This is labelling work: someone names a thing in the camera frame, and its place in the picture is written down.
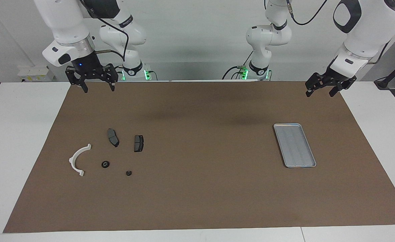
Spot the black base cable bundle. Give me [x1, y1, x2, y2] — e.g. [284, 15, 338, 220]
[222, 50, 254, 80]

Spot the short dark grey brake pad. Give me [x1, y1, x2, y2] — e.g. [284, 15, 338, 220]
[134, 135, 145, 153]

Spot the silver metal tray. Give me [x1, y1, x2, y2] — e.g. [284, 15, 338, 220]
[273, 123, 317, 168]

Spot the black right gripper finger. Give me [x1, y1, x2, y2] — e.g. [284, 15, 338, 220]
[103, 63, 119, 92]
[65, 66, 89, 93]

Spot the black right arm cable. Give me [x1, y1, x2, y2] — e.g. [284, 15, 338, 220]
[80, 0, 130, 63]

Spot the white curved plastic bracket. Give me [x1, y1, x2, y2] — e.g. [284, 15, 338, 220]
[69, 144, 92, 177]

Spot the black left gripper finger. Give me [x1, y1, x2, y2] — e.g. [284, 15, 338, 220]
[329, 76, 357, 97]
[305, 72, 327, 97]

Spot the long dark grey brake pad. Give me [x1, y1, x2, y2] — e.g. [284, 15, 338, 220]
[107, 128, 120, 148]

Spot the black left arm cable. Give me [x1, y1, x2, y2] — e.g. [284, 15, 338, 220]
[286, 0, 329, 26]

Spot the black stand with foot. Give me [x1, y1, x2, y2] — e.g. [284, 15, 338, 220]
[374, 54, 395, 90]

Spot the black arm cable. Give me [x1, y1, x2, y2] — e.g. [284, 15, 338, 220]
[80, 0, 130, 63]
[286, 0, 329, 26]

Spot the brown table mat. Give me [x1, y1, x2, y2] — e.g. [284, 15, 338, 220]
[3, 81, 395, 233]

